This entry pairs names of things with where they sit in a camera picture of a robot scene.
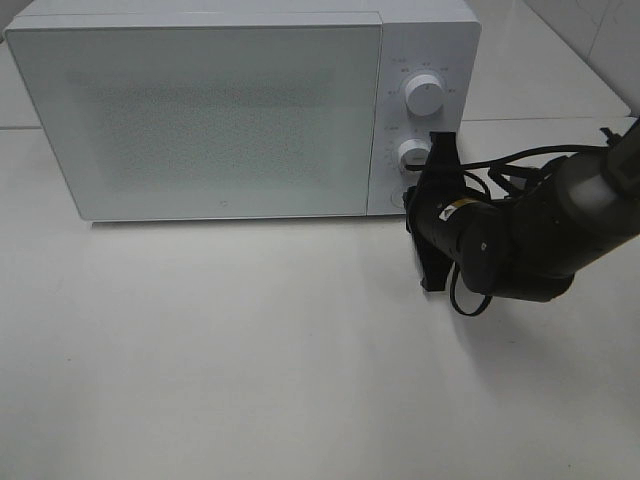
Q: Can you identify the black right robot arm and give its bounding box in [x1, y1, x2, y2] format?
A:
[403, 124, 639, 316]

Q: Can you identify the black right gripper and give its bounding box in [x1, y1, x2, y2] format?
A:
[405, 132, 474, 292]

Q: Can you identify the white microwave oven body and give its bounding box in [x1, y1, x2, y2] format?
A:
[4, 1, 481, 222]

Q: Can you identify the white microwave door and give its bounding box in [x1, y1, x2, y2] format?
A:
[8, 26, 380, 221]

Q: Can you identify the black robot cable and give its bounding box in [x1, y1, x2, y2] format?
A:
[404, 127, 616, 317]

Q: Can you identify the white microwave knob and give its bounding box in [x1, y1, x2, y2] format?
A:
[398, 139, 431, 172]
[404, 72, 444, 117]

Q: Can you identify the round white door button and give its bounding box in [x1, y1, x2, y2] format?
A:
[390, 186, 407, 209]

